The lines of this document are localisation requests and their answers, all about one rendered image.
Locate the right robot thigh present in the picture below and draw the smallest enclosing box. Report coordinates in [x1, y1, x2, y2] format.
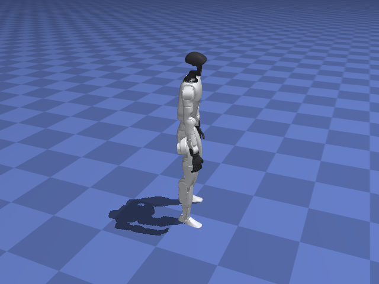
[176, 137, 197, 189]

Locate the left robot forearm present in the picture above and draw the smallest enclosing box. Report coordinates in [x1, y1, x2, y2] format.
[195, 107, 200, 126]

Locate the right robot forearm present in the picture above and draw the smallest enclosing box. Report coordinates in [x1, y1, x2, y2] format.
[185, 120, 198, 154]

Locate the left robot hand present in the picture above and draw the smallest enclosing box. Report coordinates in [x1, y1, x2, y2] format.
[195, 120, 204, 139]

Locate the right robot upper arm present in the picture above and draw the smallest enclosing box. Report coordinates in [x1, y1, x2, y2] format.
[181, 86, 196, 126]

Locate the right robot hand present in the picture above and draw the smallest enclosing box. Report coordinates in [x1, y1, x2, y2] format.
[189, 149, 204, 173]

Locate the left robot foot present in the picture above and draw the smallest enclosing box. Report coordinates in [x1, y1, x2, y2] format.
[178, 195, 203, 202]

